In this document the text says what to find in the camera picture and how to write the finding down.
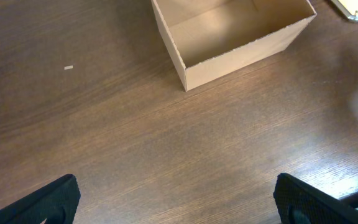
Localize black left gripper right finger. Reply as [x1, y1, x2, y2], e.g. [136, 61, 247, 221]
[273, 173, 358, 224]

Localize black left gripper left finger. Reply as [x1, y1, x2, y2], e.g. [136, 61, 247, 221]
[0, 174, 81, 224]

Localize brown cardboard box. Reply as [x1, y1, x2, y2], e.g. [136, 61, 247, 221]
[151, 0, 317, 91]

